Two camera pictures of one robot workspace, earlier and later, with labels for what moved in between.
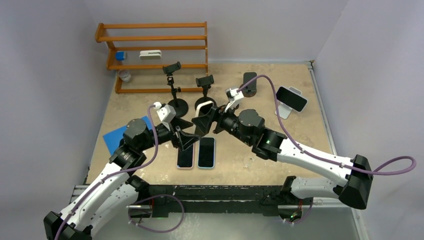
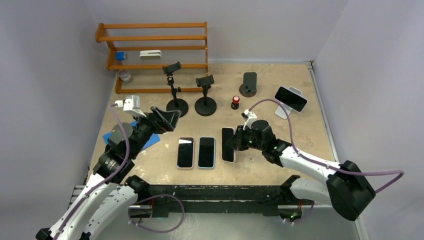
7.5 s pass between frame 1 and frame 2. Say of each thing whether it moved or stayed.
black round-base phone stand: stayed
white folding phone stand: stayed
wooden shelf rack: stayed
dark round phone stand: stayed
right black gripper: moved
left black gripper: moved
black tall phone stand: stayed
